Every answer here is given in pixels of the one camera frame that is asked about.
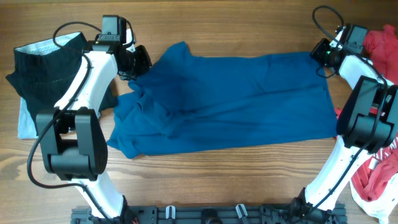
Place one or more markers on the blue t-shirt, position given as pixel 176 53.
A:
pixel 187 103

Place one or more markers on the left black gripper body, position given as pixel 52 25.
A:
pixel 137 62

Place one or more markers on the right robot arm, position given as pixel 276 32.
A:
pixel 367 123

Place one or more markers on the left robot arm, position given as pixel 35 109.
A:
pixel 70 137

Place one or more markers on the red printed t-shirt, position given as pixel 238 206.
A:
pixel 374 184

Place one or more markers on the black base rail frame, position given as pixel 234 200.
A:
pixel 249 214

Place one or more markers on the black folded shorts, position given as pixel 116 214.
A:
pixel 43 73

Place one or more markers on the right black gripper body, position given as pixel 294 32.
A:
pixel 323 51

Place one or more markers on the light grey folded garment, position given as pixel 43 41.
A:
pixel 26 127

